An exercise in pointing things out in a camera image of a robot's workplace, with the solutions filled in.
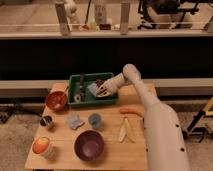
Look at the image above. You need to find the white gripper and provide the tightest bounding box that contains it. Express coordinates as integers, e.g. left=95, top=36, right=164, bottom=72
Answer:
left=96, top=73, right=126, bottom=98

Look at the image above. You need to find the blue-grey sponge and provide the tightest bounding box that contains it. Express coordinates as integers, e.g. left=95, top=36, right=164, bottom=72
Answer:
left=87, top=83, right=98, bottom=97

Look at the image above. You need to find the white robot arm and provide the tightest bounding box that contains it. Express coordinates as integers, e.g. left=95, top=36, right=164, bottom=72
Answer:
left=96, top=64, right=191, bottom=171

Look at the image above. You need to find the green plastic tray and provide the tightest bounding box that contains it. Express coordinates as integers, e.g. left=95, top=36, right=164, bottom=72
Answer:
left=68, top=72, right=118, bottom=108

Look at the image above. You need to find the dark grape bunch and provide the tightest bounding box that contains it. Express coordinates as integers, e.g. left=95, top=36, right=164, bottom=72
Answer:
left=95, top=79, right=104, bottom=85

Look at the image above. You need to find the orange carrot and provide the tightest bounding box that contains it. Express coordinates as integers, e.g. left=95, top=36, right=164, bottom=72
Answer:
left=119, top=108, right=143, bottom=117

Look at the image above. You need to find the small blue cup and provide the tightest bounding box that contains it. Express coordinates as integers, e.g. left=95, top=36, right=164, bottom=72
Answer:
left=88, top=113, right=102, bottom=129

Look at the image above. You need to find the wooden spoon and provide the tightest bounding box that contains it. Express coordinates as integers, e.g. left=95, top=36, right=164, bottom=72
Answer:
left=59, top=86, right=69, bottom=102

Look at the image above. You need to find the crumpled grey cloth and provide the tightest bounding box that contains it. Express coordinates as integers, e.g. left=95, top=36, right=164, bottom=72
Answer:
left=67, top=114, right=84, bottom=130

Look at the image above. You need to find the yellow banana peel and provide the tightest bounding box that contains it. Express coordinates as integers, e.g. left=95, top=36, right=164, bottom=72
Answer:
left=118, top=117, right=136, bottom=143

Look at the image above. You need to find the red-brown bowl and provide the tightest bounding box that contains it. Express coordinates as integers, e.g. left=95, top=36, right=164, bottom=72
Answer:
left=45, top=91, right=67, bottom=112

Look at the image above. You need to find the purple bowl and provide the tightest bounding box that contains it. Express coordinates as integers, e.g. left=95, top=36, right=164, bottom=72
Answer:
left=74, top=130, right=105, bottom=162

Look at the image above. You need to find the metal cup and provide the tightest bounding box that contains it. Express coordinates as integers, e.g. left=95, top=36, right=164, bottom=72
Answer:
left=40, top=115, right=55, bottom=131

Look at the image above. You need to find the apple in white cup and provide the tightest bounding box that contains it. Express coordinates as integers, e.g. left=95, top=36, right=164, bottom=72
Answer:
left=32, top=137, right=54, bottom=158

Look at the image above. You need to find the yellow black stand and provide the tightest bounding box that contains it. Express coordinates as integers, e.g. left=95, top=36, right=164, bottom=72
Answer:
left=182, top=97, right=213, bottom=143

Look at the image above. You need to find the black-handled kitchen tool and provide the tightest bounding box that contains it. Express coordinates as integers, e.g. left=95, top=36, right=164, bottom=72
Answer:
left=74, top=74, right=84, bottom=103

